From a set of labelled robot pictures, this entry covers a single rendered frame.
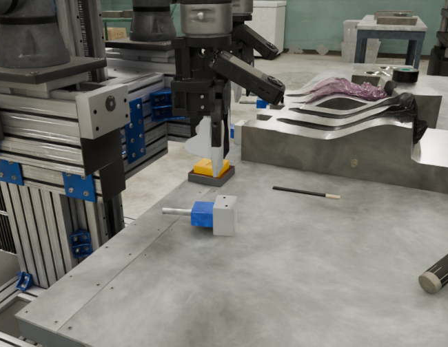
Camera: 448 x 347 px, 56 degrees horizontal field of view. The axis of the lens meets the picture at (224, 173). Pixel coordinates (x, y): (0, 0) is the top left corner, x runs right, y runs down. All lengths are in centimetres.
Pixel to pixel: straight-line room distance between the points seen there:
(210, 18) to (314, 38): 777
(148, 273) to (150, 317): 9
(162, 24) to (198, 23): 77
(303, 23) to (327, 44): 59
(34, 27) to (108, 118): 24
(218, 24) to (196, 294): 38
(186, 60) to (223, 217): 27
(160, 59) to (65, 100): 50
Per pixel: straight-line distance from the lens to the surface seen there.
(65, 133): 97
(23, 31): 101
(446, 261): 69
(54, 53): 101
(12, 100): 105
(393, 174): 98
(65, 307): 64
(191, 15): 63
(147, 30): 138
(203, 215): 73
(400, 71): 151
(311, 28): 837
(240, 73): 63
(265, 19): 765
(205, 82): 63
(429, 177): 98
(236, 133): 115
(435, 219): 88
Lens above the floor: 120
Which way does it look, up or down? 24 degrees down
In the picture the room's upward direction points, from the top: straight up
